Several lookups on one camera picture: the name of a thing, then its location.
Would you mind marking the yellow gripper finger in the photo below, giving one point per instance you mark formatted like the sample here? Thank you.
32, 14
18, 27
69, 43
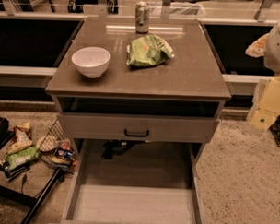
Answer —
266, 103

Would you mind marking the green jalapeno chip bag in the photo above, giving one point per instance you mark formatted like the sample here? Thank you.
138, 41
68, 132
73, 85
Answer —
148, 51

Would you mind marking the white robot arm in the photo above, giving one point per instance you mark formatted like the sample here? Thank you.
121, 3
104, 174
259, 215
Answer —
272, 50

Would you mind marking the grey drawer cabinet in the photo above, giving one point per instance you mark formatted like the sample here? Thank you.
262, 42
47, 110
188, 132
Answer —
189, 85

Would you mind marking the open grey middle drawer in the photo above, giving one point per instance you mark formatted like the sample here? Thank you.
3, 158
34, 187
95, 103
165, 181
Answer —
151, 183

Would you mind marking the closed grey upper drawer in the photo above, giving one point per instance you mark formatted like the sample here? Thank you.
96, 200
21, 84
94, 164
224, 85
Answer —
161, 128

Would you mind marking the beige snack bag on floor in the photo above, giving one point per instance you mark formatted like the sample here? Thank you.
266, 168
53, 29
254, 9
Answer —
22, 138

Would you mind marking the green snack bag on floor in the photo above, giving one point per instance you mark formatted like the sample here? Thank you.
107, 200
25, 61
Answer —
23, 156

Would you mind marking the black object under cabinet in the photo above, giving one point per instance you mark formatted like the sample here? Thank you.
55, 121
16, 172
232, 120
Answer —
118, 147

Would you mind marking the white ceramic bowl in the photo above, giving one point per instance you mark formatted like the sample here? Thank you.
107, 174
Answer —
91, 62

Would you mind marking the blue snack pack in basket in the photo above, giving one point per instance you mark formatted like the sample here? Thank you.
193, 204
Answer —
63, 154

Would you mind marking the black drawer handle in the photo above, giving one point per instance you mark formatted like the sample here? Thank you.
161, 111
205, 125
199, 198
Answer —
136, 134

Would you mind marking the black wire basket left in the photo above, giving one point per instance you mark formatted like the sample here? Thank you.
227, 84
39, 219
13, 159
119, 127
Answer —
48, 144

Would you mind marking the black metal stand frame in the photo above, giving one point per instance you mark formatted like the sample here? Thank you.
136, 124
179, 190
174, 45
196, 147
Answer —
31, 202

